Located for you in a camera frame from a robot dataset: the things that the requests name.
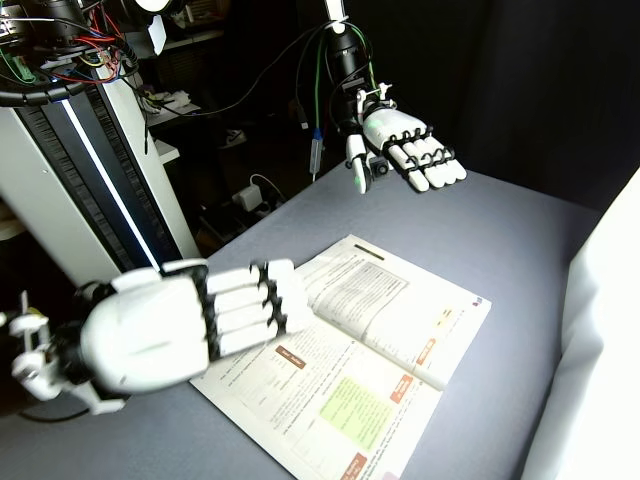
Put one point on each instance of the illustrated book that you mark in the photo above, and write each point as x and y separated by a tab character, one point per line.
360	400

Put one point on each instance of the white robot body column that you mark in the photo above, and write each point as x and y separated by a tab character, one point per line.
50	200

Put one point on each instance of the white crumpled cloth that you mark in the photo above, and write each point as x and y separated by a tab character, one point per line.
172	98

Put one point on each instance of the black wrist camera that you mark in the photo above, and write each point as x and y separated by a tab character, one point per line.
380	166

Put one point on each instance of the shoe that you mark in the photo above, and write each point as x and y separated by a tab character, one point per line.
234	138

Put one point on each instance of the white side table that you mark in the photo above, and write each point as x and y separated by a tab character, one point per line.
167	150

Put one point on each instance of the white fabric screen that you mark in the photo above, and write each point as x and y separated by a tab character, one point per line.
600	325

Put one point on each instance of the black backdrop curtain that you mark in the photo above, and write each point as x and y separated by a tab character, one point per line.
525	75

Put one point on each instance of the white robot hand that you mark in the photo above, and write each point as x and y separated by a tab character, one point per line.
392	125
145	330

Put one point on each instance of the grey table cloth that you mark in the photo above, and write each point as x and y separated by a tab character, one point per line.
500	240

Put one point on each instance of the white paper tag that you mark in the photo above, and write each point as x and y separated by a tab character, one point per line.
157	35

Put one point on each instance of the white power adapter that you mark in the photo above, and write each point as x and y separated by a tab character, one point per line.
248	198

